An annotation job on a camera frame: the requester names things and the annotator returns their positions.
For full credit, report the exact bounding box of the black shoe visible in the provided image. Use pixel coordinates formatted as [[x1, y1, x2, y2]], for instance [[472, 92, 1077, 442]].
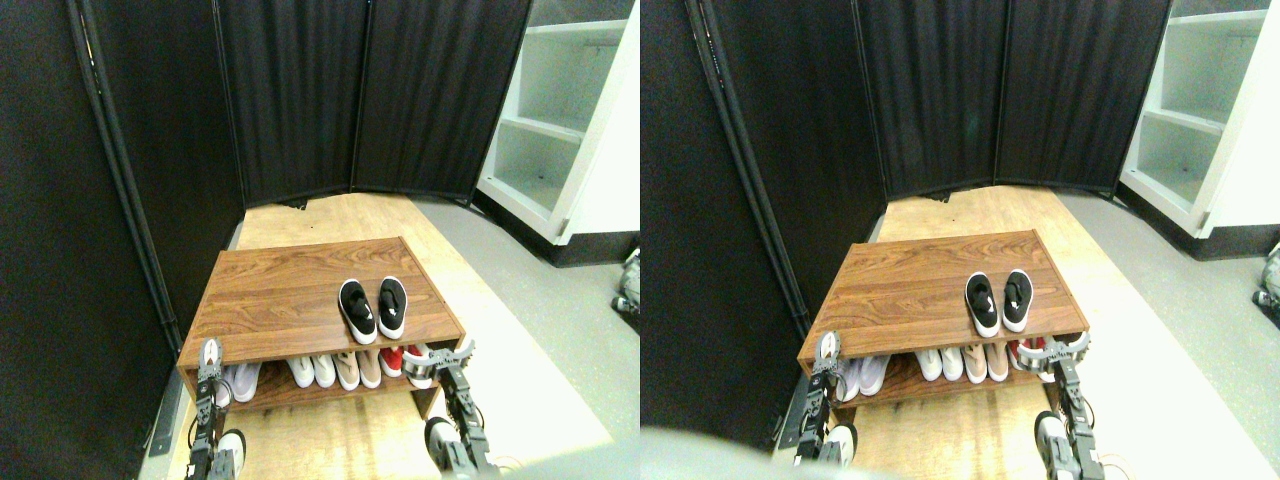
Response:
[[377, 277, 409, 341], [964, 272, 1002, 339], [1001, 270, 1035, 334], [338, 279, 379, 346]]

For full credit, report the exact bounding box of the brown shoe rack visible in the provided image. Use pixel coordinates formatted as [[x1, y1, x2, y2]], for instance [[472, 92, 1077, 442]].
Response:
[[797, 230, 1091, 439], [176, 237, 469, 421]]

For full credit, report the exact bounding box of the grey machine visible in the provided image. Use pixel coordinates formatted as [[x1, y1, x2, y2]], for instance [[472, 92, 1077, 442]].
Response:
[[612, 245, 640, 326], [1252, 240, 1280, 323]]

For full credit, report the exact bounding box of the black curtain stand pole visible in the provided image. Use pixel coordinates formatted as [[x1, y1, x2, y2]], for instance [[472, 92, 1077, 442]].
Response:
[[678, 0, 811, 341], [60, 0, 183, 351]]

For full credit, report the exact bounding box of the white shelf unit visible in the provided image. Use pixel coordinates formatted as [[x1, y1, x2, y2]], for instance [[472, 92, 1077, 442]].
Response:
[[1116, 0, 1280, 259], [474, 0, 640, 266]]

